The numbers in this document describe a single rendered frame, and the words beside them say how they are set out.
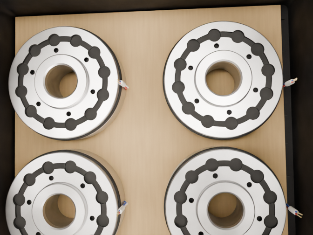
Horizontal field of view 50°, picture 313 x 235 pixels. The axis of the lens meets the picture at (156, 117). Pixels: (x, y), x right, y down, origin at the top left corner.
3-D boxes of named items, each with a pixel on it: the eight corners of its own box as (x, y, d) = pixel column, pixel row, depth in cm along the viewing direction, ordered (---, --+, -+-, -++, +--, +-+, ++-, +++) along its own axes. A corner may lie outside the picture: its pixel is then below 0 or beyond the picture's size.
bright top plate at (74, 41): (116, 141, 30) (115, 141, 29) (7, 135, 31) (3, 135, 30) (122, 29, 30) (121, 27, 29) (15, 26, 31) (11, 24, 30)
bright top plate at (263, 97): (277, 142, 29) (279, 142, 28) (159, 133, 29) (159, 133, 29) (285, 26, 29) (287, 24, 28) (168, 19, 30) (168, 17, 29)
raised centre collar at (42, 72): (88, 111, 30) (86, 110, 29) (34, 108, 30) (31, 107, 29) (91, 55, 30) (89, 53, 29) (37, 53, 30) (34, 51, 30)
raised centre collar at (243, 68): (249, 109, 28) (251, 109, 28) (191, 105, 29) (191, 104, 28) (254, 52, 29) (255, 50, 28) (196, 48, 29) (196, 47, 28)
